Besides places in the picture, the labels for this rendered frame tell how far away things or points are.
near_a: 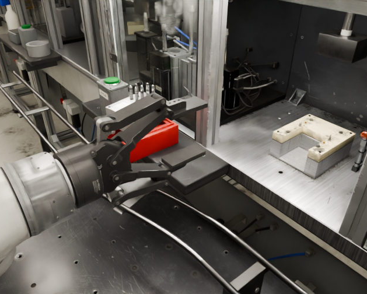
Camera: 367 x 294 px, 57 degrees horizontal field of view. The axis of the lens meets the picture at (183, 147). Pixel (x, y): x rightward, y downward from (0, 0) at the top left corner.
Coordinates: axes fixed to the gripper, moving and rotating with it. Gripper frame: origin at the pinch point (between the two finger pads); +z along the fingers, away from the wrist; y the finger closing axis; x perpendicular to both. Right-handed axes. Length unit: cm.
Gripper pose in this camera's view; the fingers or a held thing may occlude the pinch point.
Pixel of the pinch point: (188, 131)
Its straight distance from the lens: 53.1
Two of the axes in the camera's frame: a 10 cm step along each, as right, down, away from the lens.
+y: 0.0, -8.4, -5.5
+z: 7.8, -3.4, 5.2
